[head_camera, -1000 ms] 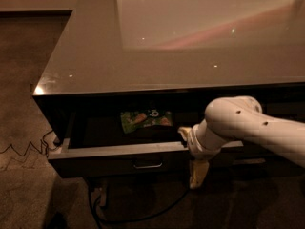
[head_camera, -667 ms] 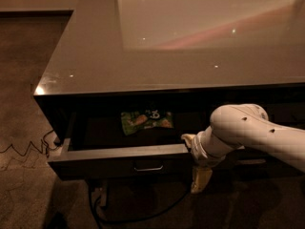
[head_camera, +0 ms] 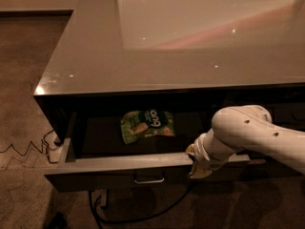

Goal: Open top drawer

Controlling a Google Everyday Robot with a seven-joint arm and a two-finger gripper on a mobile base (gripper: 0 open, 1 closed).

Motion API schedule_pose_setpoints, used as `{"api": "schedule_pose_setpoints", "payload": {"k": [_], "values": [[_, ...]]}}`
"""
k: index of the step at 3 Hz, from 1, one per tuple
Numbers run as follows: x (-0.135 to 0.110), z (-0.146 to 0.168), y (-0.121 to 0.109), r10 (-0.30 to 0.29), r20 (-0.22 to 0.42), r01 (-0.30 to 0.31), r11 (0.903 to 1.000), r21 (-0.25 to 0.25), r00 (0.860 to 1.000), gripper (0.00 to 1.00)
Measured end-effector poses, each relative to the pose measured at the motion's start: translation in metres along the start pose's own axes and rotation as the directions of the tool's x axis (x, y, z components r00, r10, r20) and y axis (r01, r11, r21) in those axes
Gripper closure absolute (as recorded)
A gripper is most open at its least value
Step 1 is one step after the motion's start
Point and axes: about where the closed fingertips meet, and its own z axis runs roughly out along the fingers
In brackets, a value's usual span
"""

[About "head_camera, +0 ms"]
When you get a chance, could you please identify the thin black zigzag cable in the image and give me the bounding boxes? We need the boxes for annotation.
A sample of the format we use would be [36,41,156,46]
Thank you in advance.
[0,129,65,165]

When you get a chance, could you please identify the dark object on floor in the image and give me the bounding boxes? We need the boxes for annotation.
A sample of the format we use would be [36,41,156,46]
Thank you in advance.
[47,212,68,229]

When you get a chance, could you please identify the dark grey drawer cabinet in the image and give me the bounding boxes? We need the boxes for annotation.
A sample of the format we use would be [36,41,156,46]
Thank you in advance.
[34,0,305,181]

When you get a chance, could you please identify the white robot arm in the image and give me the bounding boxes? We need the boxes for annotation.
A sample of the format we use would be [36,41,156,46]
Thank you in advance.
[186,105,305,179]

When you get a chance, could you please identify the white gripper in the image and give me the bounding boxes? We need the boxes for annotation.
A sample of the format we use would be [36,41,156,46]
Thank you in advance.
[186,129,242,179]

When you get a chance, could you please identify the green snack bag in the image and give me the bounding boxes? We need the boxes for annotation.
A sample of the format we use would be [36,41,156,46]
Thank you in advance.
[120,109,175,144]

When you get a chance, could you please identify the drawer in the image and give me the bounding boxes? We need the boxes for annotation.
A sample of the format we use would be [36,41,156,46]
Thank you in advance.
[43,110,252,193]
[266,103,305,124]

